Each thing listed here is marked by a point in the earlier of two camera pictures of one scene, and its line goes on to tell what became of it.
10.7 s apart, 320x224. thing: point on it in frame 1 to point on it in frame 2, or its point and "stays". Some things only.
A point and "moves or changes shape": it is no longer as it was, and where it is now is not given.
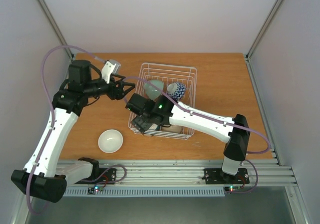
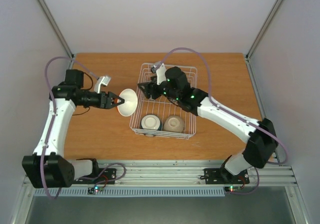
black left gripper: (113, 94) to (108, 105)
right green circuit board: (232, 188) stays
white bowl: (173, 128) stays
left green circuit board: (92, 190) stays
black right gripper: (142, 124) to (150, 90)
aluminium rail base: (180, 172) stays
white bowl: (110, 141) moves or changes shape
